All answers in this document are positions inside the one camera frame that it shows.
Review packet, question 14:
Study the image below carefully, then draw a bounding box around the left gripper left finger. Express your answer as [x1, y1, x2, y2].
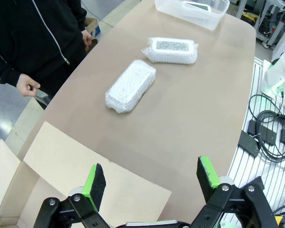
[33, 163, 110, 228]

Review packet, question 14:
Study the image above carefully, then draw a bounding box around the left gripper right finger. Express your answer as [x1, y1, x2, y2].
[190, 156, 280, 228]

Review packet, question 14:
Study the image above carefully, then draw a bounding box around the bubble-wrapped clock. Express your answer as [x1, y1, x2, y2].
[141, 37, 199, 65]
[105, 59, 157, 114]

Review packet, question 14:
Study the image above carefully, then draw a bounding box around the person's left forearm, black sleeve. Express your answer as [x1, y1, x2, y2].
[72, 3, 87, 36]

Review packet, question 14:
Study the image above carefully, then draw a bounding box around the person's right hand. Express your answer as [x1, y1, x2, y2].
[16, 73, 41, 97]

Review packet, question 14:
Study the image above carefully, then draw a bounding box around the person's left hand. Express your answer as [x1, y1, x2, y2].
[81, 29, 93, 52]

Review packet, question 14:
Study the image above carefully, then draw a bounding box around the brown cardboard box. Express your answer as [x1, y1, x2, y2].
[0, 121, 173, 228]

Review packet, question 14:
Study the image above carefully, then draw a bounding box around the black flat plate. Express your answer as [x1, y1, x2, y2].
[237, 130, 261, 158]

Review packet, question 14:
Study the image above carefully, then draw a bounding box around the black power adapter box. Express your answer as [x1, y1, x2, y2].
[247, 119, 276, 146]

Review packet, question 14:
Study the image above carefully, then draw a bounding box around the clear plastic container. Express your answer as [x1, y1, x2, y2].
[154, 0, 230, 31]

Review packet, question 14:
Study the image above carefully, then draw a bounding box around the blue and brown carton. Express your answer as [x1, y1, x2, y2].
[84, 18, 101, 52]

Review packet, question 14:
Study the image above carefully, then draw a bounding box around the person's torso in black hoodie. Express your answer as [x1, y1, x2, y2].
[0, 0, 87, 97]

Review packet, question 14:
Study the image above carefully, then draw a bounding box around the white slotted base plate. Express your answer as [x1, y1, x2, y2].
[228, 57, 285, 228]

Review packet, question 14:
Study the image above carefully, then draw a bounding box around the black coiled cable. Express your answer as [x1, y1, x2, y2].
[248, 94, 285, 163]

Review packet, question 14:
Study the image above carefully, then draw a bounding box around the aluminium frame rack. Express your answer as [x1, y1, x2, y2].
[237, 0, 285, 48]

